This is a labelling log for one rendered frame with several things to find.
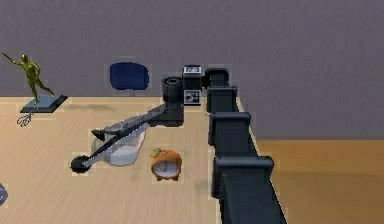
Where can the orange alarm clock gold bells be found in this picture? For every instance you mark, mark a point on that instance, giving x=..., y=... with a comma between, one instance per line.
x=166, y=165

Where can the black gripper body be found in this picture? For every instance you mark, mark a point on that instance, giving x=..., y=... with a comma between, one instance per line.
x=172, y=100

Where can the blue chair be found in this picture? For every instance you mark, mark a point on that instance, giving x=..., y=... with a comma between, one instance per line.
x=129, y=76

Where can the gold figure statue dark base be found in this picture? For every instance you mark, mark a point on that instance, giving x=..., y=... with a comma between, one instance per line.
x=35, y=83

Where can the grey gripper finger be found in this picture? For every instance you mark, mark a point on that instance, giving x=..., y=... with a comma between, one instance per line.
x=110, y=145
x=120, y=127

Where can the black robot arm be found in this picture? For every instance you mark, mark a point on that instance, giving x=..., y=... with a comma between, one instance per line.
x=240, y=166

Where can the grey blue object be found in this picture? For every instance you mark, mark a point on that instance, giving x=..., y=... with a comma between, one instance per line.
x=2, y=194

